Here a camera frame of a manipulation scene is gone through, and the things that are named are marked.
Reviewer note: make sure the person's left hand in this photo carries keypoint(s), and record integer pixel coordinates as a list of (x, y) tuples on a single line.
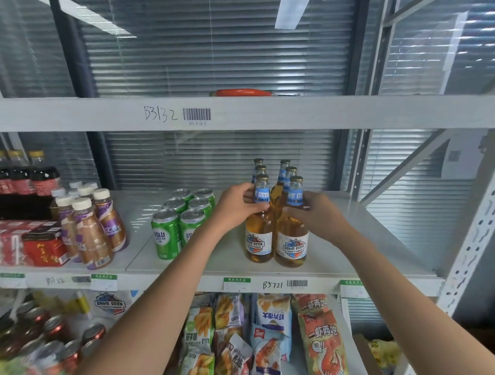
[(232, 206)]

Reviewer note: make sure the person's right hand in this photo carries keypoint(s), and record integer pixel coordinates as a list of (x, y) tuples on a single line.
[(323, 220)]

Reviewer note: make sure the person's right thumb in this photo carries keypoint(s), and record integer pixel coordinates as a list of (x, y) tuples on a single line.
[(296, 211)]

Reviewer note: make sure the person's left thumb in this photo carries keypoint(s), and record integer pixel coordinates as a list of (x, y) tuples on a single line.
[(258, 208)]

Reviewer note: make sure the amber beer bottle blue neck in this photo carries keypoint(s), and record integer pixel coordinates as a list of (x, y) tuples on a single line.
[(258, 239), (290, 247)]

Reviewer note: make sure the person's left forearm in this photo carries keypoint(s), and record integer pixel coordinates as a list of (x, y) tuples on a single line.
[(162, 297)]

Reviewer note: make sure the person's right forearm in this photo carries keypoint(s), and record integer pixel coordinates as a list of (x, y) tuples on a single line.
[(402, 301)]

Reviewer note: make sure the group of beer bottles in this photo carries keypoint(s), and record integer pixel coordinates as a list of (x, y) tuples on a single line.
[(277, 195)]

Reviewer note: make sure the barcode sticker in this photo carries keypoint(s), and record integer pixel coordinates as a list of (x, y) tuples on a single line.
[(197, 114), (297, 284)]

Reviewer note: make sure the green white price tag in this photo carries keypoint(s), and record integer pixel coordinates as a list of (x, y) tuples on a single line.
[(104, 282), (236, 284), (354, 289), (11, 281)]

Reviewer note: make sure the orange shrimp snack packet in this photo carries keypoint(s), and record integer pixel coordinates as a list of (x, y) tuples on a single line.
[(311, 305), (323, 344)]

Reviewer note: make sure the group of green drink cans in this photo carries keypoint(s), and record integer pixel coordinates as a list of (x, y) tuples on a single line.
[(166, 233)]

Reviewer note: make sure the blue shrimp chips packet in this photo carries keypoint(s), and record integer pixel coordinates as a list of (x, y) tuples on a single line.
[(274, 313), (268, 353)]

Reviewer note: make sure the orange fries snack packet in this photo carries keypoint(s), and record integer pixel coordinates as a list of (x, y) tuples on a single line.
[(228, 311), (234, 357)]

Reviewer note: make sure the white metal shelf rack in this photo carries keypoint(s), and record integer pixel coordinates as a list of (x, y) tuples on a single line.
[(348, 112)]

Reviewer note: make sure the green fries snack packet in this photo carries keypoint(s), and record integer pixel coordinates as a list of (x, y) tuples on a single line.
[(197, 363), (199, 328)]

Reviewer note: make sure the grey window blinds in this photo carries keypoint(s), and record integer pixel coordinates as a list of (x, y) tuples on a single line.
[(216, 50)]

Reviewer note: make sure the yellow snack packet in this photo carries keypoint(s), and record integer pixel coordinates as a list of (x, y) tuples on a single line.
[(383, 351)]

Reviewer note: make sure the group of purple coffee bottles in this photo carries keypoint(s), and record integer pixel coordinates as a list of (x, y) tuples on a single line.
[(91, 235)]

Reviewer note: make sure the white bag with logo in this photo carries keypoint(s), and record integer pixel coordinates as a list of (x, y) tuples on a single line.
[(110, 307)]

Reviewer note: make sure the yellow tube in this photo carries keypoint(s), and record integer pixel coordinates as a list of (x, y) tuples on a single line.
[(82, 304)]

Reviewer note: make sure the dark soda bottle red label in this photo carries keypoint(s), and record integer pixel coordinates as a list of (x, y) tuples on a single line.
[(45, 181), (4, 185), (22, 185)]

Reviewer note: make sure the red drink carton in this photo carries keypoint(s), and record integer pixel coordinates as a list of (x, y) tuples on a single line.
[(45, 249)]

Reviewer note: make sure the group of red drink cans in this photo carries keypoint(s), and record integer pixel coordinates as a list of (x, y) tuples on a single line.
[(46, 340)]

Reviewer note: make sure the stack of red drink packs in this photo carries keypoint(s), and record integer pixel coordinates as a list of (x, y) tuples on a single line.
[(11, 241)]

